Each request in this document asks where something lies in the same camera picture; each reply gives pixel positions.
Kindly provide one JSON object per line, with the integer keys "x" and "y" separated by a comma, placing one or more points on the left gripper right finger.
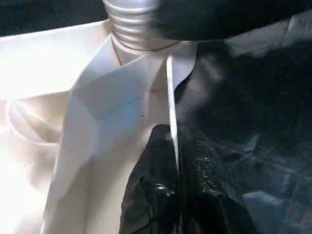
{"x": 202, "y": 195}

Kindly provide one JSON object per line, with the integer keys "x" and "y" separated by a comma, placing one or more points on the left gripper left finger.
{"x": 151, "y": 190}

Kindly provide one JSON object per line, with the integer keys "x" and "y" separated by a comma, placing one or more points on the black work mat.
{"x": 256, "y": 97}

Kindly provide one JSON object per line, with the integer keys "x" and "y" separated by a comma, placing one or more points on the white plastic table leg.
{"x": 131, "y": 24}

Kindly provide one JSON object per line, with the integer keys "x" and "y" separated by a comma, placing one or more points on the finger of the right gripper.
{"x": 219, "y": 19}

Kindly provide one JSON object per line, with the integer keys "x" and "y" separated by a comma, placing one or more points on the white plastic table top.
{"x": 85, "y": 109}

